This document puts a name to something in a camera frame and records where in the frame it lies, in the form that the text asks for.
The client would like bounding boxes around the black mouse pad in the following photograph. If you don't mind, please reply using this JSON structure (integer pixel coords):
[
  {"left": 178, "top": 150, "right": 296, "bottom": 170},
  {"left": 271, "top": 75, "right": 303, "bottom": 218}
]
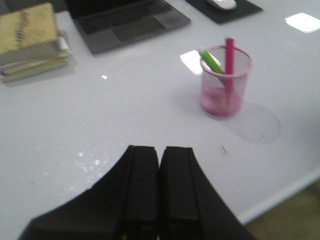
[{"left": 186, "top": 0, "right": 263, "bottom": 25}]

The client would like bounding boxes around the top yellow book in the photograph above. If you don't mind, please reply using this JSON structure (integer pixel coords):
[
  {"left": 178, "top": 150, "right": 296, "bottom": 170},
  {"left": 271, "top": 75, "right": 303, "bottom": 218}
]
[{"left": 0, "top": 2, "right": 71, "bottom": 66}]

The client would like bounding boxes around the bottom pale book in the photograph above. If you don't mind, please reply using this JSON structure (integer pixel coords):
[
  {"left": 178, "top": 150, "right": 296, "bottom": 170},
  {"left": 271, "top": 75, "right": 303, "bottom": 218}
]
[{"left": 0, "top": 58, "right": 69, "bottom": 83}]

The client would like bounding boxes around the pink highlighter pen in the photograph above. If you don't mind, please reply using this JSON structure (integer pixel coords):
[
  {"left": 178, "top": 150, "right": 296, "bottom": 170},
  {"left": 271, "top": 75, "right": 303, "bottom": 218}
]
[{"left": 225, "top": 37, "right": 235, "bottom": 103}]

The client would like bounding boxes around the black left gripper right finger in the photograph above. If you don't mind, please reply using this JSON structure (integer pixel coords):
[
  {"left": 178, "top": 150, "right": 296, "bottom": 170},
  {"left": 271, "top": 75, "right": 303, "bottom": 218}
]
[{"left": 159, "top": 146, "right": 254, "bottom": 240}]

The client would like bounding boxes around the grey open laptop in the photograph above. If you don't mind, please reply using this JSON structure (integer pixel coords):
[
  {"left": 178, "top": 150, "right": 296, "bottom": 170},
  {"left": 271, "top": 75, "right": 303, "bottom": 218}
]
[{"left": 65, "top": 0, "right": 191, "bottom": 55}]

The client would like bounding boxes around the pink mesh pen holder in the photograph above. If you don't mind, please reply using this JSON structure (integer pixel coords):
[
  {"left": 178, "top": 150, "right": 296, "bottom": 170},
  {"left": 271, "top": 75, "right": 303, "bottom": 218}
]
[{"left": 200, "top": 47, "right": 253, "bottom": 118}]

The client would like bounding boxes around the white computer mouse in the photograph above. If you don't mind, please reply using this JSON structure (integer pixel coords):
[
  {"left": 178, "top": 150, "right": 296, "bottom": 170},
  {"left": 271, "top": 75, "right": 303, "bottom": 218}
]
[{"left": 206, "top": 0, "right": 237, "bottom": 11}]

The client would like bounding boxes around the middle cream book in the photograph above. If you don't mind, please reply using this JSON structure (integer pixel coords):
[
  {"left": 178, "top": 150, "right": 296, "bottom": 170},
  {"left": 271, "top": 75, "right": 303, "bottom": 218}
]
[{"left": 0, "top": 51, "right": 71, "bottom": 76}]

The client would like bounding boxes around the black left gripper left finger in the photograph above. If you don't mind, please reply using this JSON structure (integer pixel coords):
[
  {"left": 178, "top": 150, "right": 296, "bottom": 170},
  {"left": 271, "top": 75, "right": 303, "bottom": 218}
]
[{"left": 19, "top": 145, "right": 159, "bottom": 240}]

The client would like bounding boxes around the green highlighter pen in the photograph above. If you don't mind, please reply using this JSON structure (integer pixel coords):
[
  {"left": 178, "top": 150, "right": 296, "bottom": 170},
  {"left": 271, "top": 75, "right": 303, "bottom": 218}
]
[{"left": 198, "top": 47, "right": 225, "bottom": 75}]

